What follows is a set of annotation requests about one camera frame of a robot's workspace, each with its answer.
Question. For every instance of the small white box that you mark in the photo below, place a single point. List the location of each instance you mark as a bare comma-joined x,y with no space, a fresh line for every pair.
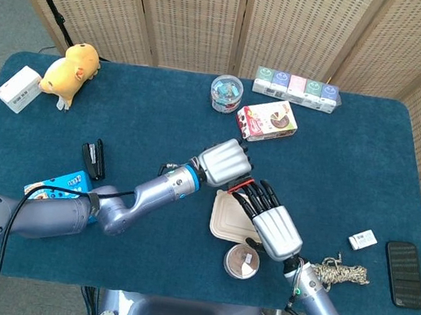
362,239

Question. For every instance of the black smartphone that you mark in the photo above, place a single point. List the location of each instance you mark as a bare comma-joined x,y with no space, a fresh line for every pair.
404,274

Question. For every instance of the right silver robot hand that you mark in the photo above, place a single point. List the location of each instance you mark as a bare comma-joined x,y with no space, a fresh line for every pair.
276,228

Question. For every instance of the woven folding screen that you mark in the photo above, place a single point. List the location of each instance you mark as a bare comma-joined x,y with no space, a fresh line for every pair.
198,16

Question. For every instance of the black stapler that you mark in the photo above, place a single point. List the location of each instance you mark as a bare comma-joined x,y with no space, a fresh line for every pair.
94,157

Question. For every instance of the multicolour tissue pack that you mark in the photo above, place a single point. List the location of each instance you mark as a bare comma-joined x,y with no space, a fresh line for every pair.
295,87

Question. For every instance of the red white cookie box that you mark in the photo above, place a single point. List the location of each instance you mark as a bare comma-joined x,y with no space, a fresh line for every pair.
265,122

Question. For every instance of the blue cookie box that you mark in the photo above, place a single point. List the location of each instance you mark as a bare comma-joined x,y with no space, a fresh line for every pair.
71,182

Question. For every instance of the blue table cloth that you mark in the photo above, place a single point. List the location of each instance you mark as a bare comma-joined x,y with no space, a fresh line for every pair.
152,126

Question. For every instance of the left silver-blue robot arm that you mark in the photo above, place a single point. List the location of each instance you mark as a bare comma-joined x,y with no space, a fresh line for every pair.
151,192

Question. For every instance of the white cardboard box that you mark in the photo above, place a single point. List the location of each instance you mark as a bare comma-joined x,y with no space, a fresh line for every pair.
17,89

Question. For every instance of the beige lidded lunch box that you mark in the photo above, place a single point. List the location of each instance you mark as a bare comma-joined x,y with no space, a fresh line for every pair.
229,218

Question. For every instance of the yellow plush toy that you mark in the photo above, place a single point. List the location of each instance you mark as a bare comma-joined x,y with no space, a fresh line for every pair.
70,73

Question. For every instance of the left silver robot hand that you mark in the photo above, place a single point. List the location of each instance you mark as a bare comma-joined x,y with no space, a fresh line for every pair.
225,163

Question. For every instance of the clear jar of binder clips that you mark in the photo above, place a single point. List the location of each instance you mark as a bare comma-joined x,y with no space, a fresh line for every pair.
226,93

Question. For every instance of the clear jar of rubber bands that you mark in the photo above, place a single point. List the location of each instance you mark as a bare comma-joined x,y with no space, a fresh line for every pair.
241,262

